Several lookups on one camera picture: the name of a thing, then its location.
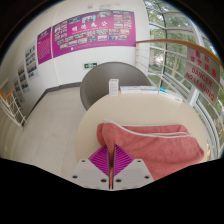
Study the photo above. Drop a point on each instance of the white photo poster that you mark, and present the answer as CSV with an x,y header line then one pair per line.
x,y
31,61
20,78

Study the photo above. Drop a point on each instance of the large magenta photo poster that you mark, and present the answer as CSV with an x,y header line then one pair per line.
x,y
93,33

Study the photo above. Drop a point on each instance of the pink towel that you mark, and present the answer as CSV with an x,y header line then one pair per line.
x,y
160,150

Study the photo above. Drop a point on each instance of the red and white warning sign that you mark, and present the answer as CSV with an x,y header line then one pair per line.
x,y
201,75

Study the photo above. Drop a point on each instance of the green exit sign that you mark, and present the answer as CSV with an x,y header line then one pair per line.
x,y
90,65

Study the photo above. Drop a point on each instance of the flat white and blue box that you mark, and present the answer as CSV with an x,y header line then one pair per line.
x,y
170,95

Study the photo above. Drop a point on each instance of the small upright white box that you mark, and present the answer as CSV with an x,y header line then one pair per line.
x,y
113,87

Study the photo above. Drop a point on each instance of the white stair railing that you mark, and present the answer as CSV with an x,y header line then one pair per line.
x,y
13,110

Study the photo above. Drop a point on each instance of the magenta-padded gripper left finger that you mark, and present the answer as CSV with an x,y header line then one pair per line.
x,y
98,163

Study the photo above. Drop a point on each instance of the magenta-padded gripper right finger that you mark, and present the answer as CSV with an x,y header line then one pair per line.
x,y
123,162

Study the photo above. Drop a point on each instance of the grey round-back chair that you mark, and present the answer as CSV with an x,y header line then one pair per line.
x,y
96,83

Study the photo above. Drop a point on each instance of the narrow magenta text poster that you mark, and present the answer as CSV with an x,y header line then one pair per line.
x,y
44,46

